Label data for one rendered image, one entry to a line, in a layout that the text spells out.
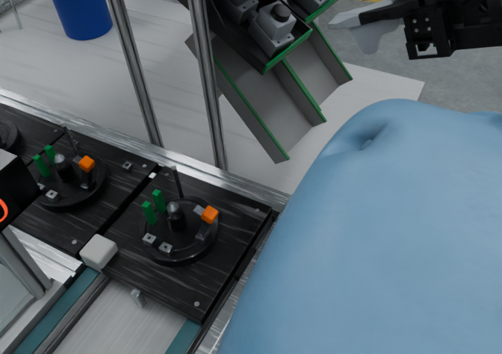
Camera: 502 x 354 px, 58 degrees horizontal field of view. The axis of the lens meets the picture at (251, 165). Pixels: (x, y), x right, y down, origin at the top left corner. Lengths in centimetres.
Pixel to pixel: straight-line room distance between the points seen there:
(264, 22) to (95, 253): 46
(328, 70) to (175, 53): 56
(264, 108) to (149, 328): 44
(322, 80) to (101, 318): 64
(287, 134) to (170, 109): 43
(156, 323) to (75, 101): 74
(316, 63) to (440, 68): 197
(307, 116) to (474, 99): 191
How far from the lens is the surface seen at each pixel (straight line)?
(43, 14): 183
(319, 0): 88
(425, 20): 61
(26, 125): 114
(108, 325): 82
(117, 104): 129
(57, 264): 87
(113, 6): 86
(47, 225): 91
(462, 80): 289
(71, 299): 83
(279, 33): 75
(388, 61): 294
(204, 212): 70
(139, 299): 78
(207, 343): 72
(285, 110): 91
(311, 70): 101
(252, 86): 88
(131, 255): 81
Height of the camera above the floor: 162
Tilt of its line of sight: 47 degrees down
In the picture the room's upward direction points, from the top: 5 degrees counter-clockwise
